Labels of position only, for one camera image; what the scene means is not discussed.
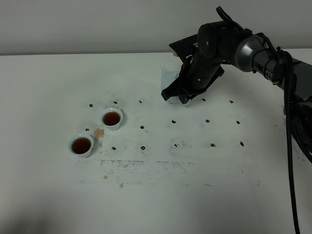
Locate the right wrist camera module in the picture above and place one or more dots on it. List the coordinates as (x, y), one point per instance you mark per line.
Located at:
(184, 47)

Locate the near light blue teacup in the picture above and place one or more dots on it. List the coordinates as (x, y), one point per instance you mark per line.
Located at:
(81, 145)

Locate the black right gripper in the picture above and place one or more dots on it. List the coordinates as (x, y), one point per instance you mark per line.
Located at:
(217, 42)

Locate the far light blue teacup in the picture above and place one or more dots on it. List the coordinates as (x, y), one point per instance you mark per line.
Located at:
(112, 118)

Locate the light blue porcelain teapot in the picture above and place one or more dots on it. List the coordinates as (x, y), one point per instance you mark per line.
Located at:
(166, 79)

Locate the light blue teacup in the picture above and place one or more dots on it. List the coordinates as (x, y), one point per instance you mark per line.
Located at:
(112, 118)
(81, 145)

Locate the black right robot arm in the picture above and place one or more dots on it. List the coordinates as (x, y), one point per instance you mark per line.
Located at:
(256, 54)

